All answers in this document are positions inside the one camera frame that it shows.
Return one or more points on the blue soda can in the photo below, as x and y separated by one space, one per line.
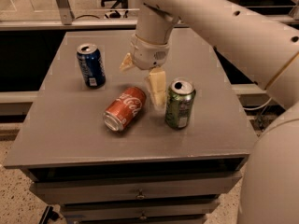
91 66

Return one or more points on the grey drawer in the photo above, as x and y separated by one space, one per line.
135 188
140 209

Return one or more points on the metal window frame rail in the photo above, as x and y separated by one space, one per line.
32 15

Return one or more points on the green soda can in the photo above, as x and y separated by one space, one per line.
180 96

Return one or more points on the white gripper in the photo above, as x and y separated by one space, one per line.
149 55

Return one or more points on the grey drawer cabinet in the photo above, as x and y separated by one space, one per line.
94 144

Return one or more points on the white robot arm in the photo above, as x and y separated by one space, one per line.
266 52

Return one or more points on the red coke can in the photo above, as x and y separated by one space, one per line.
123 109

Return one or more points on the top grey drawer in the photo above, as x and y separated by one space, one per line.
135 188

